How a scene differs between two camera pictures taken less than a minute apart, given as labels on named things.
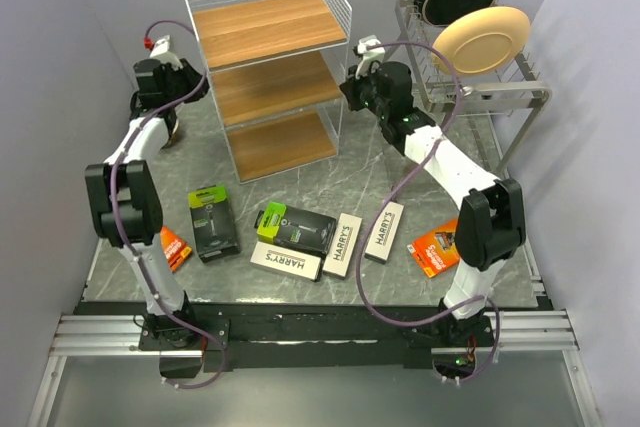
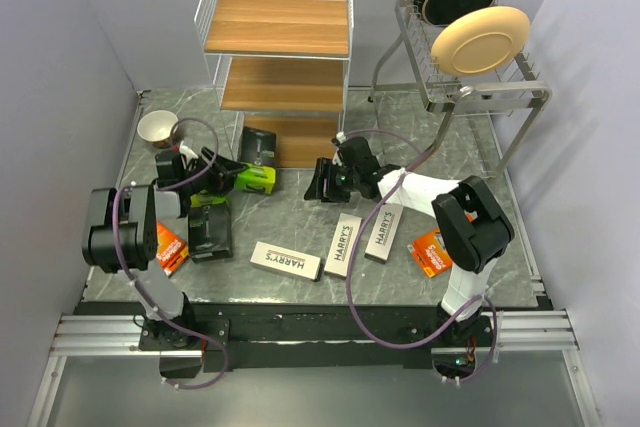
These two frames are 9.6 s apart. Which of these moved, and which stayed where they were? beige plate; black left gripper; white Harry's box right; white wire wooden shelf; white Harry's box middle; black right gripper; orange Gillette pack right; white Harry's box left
Moved: black left gripper; black right gripper
Stayed: white Harry's box left; white Harry's box middle; beige plate; white wire wooden shelf; white Harry's box right; orange Gillette pack right
